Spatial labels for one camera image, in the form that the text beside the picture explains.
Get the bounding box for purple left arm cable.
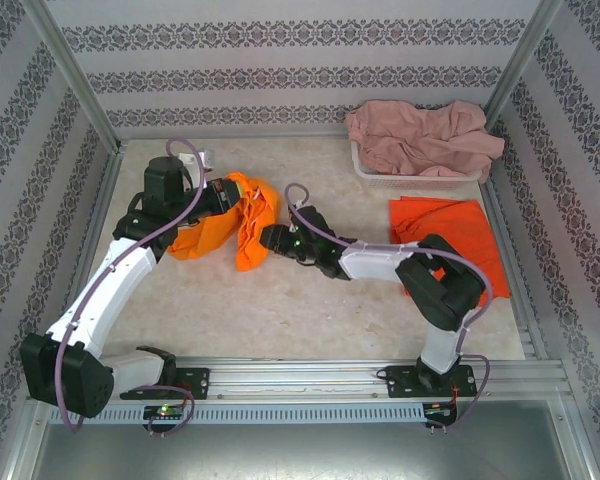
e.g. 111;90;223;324
57;137;205;437

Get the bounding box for aluminium frame rail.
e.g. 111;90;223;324
47;142;129;366
117;130;354;144
481;180;551;361

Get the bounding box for pink shorts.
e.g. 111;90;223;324
343;99;506;180

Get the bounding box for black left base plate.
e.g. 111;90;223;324
172;367;211;401

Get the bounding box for white plastic basket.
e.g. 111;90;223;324
349;139;484;190

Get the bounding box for slotted grey cable duct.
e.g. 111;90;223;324
47;402;461;426

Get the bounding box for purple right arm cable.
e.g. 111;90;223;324
283;182;494;437

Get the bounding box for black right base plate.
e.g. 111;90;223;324
384;364;477;400

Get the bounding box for aluminium frame post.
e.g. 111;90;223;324
481;0;565;126
22;0;124;154

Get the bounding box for aluminium mounting rail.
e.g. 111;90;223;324
104;355;566;401

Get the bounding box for red-orange shorts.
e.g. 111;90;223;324
388;195;512;301

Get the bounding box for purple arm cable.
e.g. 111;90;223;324
283;182;494;437
57;137;205;437

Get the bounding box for grey metal sheet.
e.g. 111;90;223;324
9;399;596;480

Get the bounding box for light orange shorts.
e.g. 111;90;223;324
167;171;284;274

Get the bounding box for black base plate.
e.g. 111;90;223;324
172;367;211;401
384;364;477;400

